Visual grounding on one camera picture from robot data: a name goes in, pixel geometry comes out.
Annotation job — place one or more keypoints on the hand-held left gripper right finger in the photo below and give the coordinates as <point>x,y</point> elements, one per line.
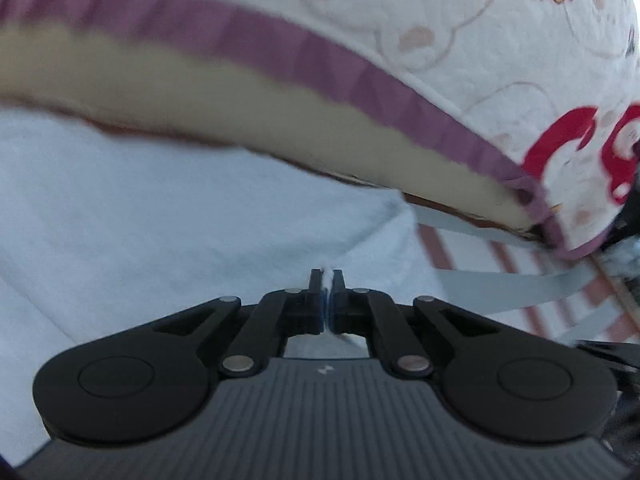
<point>337,307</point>

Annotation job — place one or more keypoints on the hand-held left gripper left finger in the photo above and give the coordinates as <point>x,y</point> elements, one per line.
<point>315,305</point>

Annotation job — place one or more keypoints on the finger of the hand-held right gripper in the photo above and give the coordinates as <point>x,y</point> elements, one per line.
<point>607,352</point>

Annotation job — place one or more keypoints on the light grey shirt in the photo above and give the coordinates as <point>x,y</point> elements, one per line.
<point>175,235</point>

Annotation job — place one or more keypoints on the grey crumpled cloth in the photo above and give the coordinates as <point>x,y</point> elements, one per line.
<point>622,262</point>

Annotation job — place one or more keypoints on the checkered blanket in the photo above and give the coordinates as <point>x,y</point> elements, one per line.
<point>525,285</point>

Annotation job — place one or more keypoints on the dark cloth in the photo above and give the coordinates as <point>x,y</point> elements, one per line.
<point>625,225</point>

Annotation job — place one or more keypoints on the beige mattress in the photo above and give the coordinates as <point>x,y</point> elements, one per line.
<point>225,100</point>

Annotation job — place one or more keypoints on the bear print quilt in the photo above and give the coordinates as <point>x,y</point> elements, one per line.
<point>450,60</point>

